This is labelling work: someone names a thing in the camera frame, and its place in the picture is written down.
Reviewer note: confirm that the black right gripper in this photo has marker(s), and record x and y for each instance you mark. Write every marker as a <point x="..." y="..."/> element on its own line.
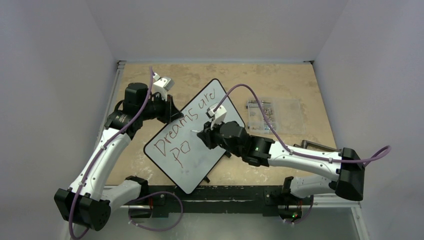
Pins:
<point x="209" y="136"/>

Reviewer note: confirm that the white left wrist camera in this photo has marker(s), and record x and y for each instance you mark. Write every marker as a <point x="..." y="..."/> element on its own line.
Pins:
<point x="161" y="86"/>

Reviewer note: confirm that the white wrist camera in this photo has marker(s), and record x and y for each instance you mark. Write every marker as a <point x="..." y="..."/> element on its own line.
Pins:
<point x="216" y="116"/>
<point x="161" y="86"/>

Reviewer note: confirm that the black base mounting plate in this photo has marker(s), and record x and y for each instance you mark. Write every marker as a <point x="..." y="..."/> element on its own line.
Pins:
<point x="164" y="203"/>

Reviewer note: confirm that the clear plastic screw organizer box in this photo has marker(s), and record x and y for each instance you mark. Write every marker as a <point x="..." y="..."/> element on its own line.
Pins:
<point x="284" y="115"/>

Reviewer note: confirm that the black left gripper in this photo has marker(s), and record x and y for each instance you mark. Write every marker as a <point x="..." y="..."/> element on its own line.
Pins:
<point x="171" y="112"/>

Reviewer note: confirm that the white whiteboard black frame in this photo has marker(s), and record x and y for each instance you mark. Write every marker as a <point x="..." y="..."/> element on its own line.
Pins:
<point x="177" y="151"/>

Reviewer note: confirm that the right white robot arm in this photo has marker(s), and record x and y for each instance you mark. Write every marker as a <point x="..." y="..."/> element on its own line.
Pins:
<point x="340" y="173"/>

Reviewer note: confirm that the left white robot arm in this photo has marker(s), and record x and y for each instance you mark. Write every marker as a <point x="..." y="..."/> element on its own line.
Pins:
<point x="86" y="202"/>

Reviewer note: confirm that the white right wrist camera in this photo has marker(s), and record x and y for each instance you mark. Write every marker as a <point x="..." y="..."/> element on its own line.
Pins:
<point x="216" y="116"/>

